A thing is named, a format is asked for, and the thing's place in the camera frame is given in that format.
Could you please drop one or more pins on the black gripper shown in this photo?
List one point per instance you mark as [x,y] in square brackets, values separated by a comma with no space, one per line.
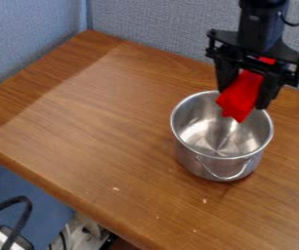
[254,48]

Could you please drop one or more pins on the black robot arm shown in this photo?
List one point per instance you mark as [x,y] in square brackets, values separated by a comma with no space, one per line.
[261,4]

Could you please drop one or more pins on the metal pot with handle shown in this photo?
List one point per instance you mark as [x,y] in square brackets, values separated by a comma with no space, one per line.
[214,147]

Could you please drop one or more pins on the red plastic block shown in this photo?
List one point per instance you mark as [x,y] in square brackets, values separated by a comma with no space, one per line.
[237,99]

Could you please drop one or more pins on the white items under table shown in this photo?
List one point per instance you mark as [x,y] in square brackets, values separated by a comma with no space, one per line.
[82,234]

